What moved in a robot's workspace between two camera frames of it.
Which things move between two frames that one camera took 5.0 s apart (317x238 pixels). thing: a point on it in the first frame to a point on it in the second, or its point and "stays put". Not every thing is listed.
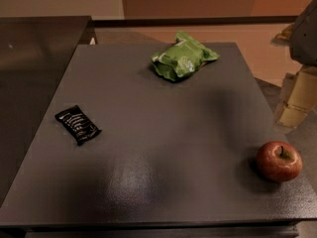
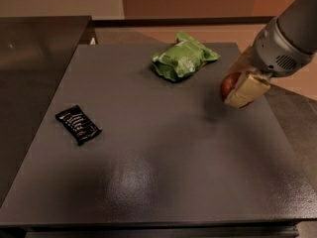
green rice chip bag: x=185 y=57 stays put
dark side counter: x=35 y=52 stays put
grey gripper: x=306 y=34 to x=273 y=52
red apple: x=279 y=161 to x=228 y=84
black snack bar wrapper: x=77 y=124 stays put
